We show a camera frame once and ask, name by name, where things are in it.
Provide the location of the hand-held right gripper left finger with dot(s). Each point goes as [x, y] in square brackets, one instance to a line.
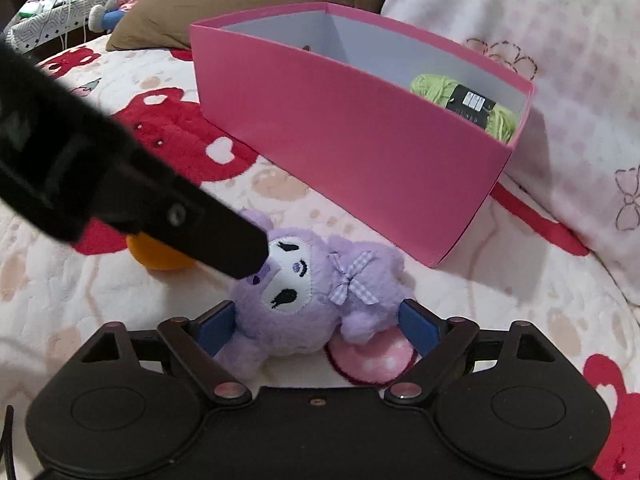
[217, 329]

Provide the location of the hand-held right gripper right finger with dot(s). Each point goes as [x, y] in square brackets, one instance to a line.
[419, 329]

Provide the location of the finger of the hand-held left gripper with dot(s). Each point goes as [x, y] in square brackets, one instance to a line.
[220, 240]

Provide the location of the red bear printed blanket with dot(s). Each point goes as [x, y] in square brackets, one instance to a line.
[525, 310]

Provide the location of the purple plush toy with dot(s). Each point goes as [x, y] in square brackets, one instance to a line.
[300, 310]

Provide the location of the brown pillow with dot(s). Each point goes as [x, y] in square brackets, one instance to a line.
[250, 10]

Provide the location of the green yarn ball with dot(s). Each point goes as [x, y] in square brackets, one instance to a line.
[430, 87]

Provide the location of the pink checked pillow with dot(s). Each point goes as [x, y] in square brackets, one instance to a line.
[550, 35]

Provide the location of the grey patterned padded board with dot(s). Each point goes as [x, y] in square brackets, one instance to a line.
[55, 20]

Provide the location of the pink cardboard box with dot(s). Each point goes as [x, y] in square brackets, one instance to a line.
[350, 160]

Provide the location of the orange makeup sponge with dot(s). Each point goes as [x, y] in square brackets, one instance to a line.
[160, 257]

